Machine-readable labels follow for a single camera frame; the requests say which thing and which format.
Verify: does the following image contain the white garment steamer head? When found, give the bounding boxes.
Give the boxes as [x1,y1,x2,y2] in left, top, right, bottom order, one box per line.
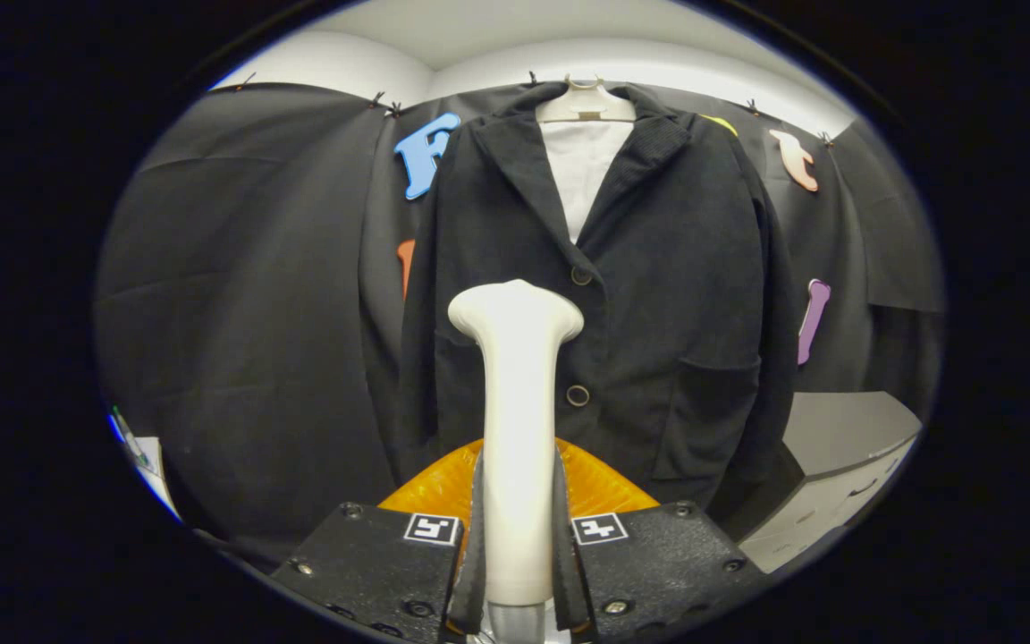
[448,279,586,609]

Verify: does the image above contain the white shirt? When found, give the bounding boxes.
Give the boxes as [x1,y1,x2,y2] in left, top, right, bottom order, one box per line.
[540,119,637,244]

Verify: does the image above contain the black jacket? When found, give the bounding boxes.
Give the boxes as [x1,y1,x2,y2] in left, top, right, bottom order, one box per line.
[394,80,802,515]

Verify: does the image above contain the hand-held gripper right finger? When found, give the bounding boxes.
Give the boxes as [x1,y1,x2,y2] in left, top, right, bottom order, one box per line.
[553,436,766,640]

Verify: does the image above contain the black backdrop cloth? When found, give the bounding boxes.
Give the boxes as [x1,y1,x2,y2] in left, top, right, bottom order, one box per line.
[93,80,947,569]

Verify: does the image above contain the white paper sheet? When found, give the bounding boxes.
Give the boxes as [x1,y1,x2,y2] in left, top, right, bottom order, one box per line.
[108,404,183,521]

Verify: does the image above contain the grey cabinet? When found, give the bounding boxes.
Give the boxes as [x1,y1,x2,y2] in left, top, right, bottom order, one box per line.
[739,391,924,575]

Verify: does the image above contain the cream plastic hanger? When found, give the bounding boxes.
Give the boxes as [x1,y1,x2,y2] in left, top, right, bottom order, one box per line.
[535,76,638,124]

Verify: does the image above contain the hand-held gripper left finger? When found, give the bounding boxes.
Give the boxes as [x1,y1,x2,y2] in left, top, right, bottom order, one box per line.
[269,438,486,643]

